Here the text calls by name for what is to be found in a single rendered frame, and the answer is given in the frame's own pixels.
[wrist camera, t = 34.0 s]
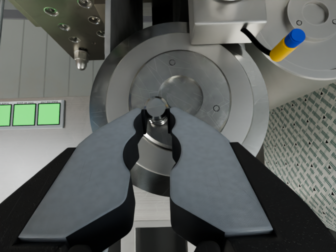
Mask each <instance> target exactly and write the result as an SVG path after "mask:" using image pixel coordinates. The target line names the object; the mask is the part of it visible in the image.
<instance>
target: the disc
mask: <svg viewBox="0 0 336 252"><path fill-rule="evenodd" d="M168 33H190V26H189V22H166V23H160V24H156V25H152V26H149V27H147V28H144V29H142V30H140V31H137V32H136V33H134V34H132V35H131V36H129V37H127V38H126V39H125V40H123V41H122V42H121V43H120V44H119V45H117V46H116V47H115V48H114V49H113V50H112V52H111V53H110V54H109V55H108V56H107V58H106V59H105V60H104V62H103V63H102V65H101V67H100V68H99V70H98V72H97V75H96V77H95V79H94V82H93V85H92V89H91V94H90V101H89V118H90V125H91V129H92V133H93V132H95V131H96V130H98V129H99V128H101V127H102V126H104V125H106V124H108V121H107V115H106V93H107V88H108V85H109V81H110V79H111V76H112V74H113V72H114V70H115V68H116V67H117V65H118V64H119V62H120V61H121V60H122V59H123V57H124V56H125V55H126V54H127V53H128V52H129V51H130V50H132V49H133V48H134V47H136V46H137V45H139V44H140V43H142V42H144V41H146V40H148V39H150V38H153V37H155V36H159V35H163V34H168ZM220 45H222V46H223V47H225V48H226V49H227V50H228V51H230V52H231V53H232V54H233V55H234V56H235V57H236V59H237V60H238V61H239V62H240V64H241V65H242V67H243V68H244V70H245V72H246V74H247V76H248V78H249V81H250V84H251V87H252V92H253V99H254V112H253V119H252V123H251V127H250V130H249V132H248V135H247V137H246V139H245V141H244V142H243V144H242V146H243V147H244V148H245V149H247V150H248V151H249V152H250V153H251V154H252V155H253V156H255V157H256V156H257V154H258V152H259V150H260V148H261V146H262V144H263V142H264V139H265V136H266V133H267V129H268V124H269V113H270V108H269V97H268V92H267V88H266V84H265V81H264V79H263V76H262V74H261V72H260V70H259V68H258V66H257V65H256V63H255V62H254V60H253V59H252V58H251V56H250V55H249V54H248V53H247V52H246V50H245V49H244V48H243V47H241V46H240V45H239V44H238V43H222V44H220ZM130 174H131V180H132V184H133V185H134V186H136V187H137V188H139V189H141V190H144V191H146V192H149V193H152V194H155V195H159V196H164V197H170V176H164V175H160V174H157V173H154V172H151V171H149V170H147V169H145V168H143V167H141V166H140V165H138V164H137V163H136V164H135V165H134V166H133V168H132V169H131V171H130Z"/></svg>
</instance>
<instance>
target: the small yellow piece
mask: <svg viewBox="0 0 336 252"><path fill-rule="evenodd" d="M240 31H241V32H242V33H244V34H245V35H246V36H247V37H248V38H249V39H250V41H251V42H252V43H253V44H254V45H255V46H256V47H257V48H258V49H259V50H260V51H261V52H262V53H264V54H266V55H267V56H270V58H271V59H272V60H273V61H274V62H280V61H282V60H283V59H284V58H285V57H286V56H287V55H289V54H290V53H291V52H292V51H293V50H295V49H296V48H297V47H298V45H300V44H301V43H302V42H303V41H304V40H305V38H306V35H305V33H304V31H303V30H301V29H299V28H295V29H293V30H292V31H291V32H290V33H289V34H288V35H286V36H285V37H284V38H283V39H282V40H281V41H280V42H279V43H278V44H277V45H276V46H275V47H274V48H273V49H272V50H269V49H267V48H266V47H264V46H263V45H262V44H261V43H260V42H259V41H258V40H257V39H256V38H255V37H254V35H253V34H252V33H251V32H250V31H249V30H248V29H246V28H242V29H241V30H240Z"/></svg>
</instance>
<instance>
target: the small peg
mask: <svg viewBox="0 0 336 252"><path fill-rule="evenodd" d="M167 109H168V104H167V102H166V101H165V100H164V99H163V98H162V97H159V96H153V97H151V98H149V99H148V100H147V101H146V102H145V104H144V110H145V114H146V116H147V117H148V119H149V121H150V122H151V123H152V124H153V125H155V126H162V125H164V124H165V123H166V122H167V120H168V113H167Z"/></svg>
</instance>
